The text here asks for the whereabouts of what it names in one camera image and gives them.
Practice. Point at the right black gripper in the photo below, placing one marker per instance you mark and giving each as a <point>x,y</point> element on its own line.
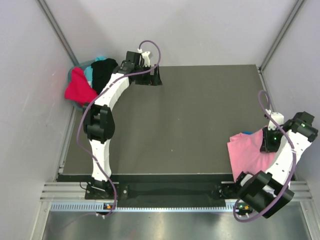
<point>267,146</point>

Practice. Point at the blue plastic basket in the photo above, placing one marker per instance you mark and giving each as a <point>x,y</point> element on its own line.
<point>83,66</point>

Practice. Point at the aluminium corner post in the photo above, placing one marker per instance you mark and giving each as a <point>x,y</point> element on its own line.
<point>57,30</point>
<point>280,36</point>

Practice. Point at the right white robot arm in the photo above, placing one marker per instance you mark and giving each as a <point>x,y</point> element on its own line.
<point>265,193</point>

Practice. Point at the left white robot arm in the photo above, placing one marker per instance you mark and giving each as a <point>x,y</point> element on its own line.
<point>98,122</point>

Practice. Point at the aluminium front rail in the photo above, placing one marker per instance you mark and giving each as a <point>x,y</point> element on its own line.
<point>73,192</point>

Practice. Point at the pink t shirt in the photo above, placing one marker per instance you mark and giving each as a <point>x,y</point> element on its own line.
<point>245,156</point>

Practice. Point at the light blue t shirt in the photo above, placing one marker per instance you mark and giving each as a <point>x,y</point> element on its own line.
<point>88,72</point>

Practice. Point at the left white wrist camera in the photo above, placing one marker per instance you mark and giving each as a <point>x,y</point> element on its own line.
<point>145,57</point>

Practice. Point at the slotted grey cable duct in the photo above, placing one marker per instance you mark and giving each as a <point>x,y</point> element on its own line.
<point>106,207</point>

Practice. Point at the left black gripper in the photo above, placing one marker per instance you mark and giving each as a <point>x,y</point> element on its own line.
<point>151,79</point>

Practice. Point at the black t shirt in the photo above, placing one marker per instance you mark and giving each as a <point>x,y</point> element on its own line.
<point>101,73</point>

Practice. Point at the right aluminium corner post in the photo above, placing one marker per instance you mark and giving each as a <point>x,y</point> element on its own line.
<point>280,36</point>

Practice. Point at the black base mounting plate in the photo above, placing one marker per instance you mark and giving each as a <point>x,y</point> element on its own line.
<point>169,189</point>

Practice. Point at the red t shirt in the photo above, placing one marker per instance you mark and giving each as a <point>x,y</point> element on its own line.
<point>78,90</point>

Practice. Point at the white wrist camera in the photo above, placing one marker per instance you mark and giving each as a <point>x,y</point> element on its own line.
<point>145,57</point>
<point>277,117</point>

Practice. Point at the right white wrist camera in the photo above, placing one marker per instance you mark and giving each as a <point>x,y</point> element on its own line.
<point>277,117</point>

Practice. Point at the left aluminium corner post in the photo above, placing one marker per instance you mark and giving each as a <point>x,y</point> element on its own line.
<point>57,30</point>

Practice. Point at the folded blue t shirt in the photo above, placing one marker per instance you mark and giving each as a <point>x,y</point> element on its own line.
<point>247,132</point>

